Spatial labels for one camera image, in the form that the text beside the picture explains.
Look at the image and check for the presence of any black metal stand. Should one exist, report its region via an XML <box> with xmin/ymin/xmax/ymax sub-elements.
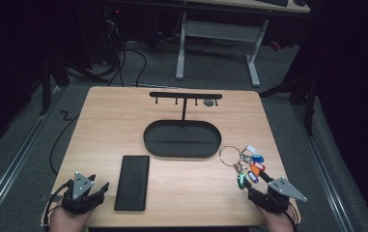
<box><xmin>39</xmin><ymin>54</ymin><xmax>110</xmax><ymax>117</ymax></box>
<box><xmin>258</xmin><ymin>63</ymin><xmax>319</xmax><ymax>137</ymax></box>

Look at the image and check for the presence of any key ring with coloured tags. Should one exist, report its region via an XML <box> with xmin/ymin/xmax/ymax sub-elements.
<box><xmin>218</xmin><ymin>144</ymin><xmax>267</xmax><ymax>190</ymax></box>

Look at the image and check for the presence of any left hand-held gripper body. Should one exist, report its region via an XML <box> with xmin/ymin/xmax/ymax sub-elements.
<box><xmin>61</xmin><ymin>171</ymin><xmax>106</xmax><ymax>216</ymax></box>

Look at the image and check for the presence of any bundle of black cables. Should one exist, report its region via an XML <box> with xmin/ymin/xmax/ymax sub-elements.
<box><xmin>94</xmin><ymin>9</ymin><xmax>149</xmax><ymax>88</ymax></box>

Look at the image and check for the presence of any metal floor rail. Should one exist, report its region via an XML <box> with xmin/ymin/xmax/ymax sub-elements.
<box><xmin>0</xmin><ymin>86</ymin><xmax>62</xmax><ymax>228</ymax></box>
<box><xmin>292</xmin><ymin>103</ymin><xmax>356</xmax><ymax>232</ymax></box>

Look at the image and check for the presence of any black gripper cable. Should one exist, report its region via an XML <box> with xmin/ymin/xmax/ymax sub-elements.
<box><xmin>42</xmin><ymin>179</ymin><xmax>74</xmax><ymax>232</ymax></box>
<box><xmin>283</xmin><ymin>202</ymin><xmax>301</xmax><ymax>232</ymax></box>

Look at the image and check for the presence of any white-framed desk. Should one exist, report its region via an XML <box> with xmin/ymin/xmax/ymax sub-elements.
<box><xmin>175</xmin><ymin>0</ymin><xmax>312</xmax><ymax>88</ymax></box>

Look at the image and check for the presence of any person's right hand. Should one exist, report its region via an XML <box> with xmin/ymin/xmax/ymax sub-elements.
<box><xmin>256</xmin><ymin>204</ymin><xmax>297</xmax><ymax>232</ymax></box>

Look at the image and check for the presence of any black smartphone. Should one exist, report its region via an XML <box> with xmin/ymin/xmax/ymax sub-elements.
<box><xmin>113</xmin><ymin>155</ymin><xmax>151</xmax><ymax>213</ymax></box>

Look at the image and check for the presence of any black key rack with tray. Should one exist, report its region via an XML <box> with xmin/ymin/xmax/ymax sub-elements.
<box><xmin>143</xmin><ymin>91</ymin><xmax>223</xmax><ymax>160</ymax></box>

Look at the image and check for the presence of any black keyboard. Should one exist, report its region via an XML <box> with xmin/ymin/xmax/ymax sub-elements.
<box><xmin>257</xmin><ymin>0</ymin><xmax>290</xmax><ymax>8</ymax></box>

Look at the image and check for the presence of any black floor cable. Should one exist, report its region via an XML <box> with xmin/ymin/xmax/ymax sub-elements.
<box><xmin>48</xmin><ymin>110</ymin><xmax>81</xmax><ymax>177</ymax></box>

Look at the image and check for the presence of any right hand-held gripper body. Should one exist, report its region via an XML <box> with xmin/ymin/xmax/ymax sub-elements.
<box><xmin>247</xmin><ymin>176</ymin><xmax>308</xmax><ymax>215</ymax></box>

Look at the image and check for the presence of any person's left hand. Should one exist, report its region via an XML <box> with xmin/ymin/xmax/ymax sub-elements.
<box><xmin>48</xmin><ymin>206</ymin><xmax>97</xmax><ymax>232</ymax></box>

